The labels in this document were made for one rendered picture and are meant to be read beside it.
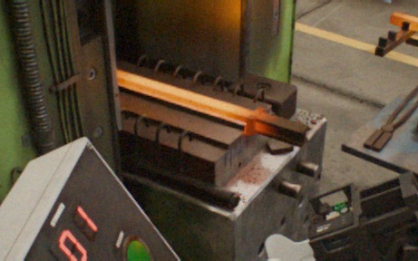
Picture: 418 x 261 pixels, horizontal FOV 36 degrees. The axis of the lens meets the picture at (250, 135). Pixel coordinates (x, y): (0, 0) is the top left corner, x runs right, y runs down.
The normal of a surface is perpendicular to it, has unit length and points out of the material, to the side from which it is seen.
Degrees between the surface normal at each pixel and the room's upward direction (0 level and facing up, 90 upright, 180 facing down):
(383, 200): 90
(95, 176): 60
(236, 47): 90
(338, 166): 0
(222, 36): 90
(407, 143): 0
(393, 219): 90
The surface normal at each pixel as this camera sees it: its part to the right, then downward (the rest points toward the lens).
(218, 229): -0.49, 0.45
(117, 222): 0.88, -0.36
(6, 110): 0.87, 0.28
